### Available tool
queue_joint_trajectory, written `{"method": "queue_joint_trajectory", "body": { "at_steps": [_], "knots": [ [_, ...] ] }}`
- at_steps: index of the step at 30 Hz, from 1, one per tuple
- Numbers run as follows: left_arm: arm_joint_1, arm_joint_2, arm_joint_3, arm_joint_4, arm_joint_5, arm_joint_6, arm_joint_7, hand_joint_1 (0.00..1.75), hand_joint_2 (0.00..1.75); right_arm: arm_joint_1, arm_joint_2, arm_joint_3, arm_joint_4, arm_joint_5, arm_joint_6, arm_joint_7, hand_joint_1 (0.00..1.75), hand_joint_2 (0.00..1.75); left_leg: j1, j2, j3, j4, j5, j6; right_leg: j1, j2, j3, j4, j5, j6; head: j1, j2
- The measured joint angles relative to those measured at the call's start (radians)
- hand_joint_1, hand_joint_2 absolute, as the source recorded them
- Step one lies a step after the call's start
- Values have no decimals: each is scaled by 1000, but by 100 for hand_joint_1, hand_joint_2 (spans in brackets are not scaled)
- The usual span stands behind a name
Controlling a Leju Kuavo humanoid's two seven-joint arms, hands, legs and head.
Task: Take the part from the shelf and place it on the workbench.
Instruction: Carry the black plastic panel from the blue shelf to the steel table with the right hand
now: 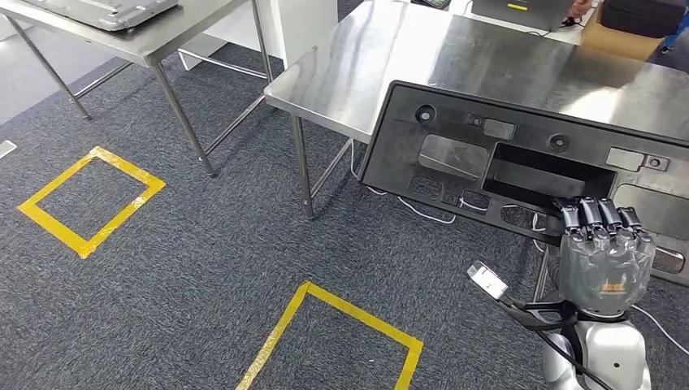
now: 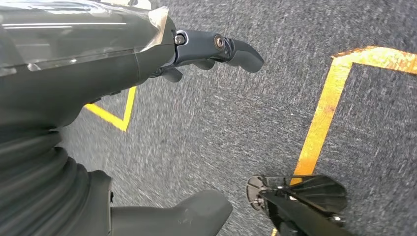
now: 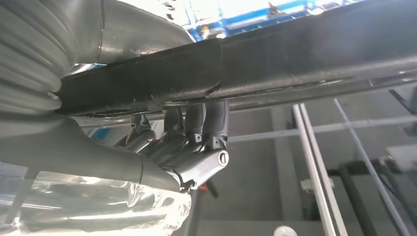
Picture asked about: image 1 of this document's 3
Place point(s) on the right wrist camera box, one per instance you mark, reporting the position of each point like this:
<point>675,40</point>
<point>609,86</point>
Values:
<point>487,280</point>

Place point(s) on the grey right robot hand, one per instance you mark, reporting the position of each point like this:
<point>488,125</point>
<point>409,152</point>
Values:
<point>603,269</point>

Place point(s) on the white desk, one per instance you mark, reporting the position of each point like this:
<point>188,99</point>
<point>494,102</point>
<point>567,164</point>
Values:
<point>570,36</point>

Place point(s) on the white cabinet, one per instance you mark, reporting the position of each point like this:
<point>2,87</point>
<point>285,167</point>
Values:
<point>301,27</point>

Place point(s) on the person's left hand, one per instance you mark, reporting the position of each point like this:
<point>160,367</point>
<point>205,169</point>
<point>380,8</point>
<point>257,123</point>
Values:
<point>580,8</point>

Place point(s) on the black plastic plate part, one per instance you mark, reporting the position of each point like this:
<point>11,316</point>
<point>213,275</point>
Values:
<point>398,150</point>

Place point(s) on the grey floor plate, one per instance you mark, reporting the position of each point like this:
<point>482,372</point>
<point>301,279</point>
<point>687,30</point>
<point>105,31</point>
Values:
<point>6,149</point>

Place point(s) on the stainless steel table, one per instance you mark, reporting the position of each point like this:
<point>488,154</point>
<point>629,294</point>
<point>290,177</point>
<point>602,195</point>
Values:
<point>161,37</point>

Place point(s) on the stainless steel workbench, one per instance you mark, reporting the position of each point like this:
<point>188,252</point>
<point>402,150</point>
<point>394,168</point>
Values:
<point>403,64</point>

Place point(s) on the grey laptop yellow sticker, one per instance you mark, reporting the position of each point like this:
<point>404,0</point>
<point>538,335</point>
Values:
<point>527,16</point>

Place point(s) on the grey flat metal case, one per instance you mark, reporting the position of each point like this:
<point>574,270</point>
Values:
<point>107,11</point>

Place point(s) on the black carrying case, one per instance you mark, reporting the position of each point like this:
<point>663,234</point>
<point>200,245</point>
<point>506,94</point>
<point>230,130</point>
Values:
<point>640,19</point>

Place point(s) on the cardboard box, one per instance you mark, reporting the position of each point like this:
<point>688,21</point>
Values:
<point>613,43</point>

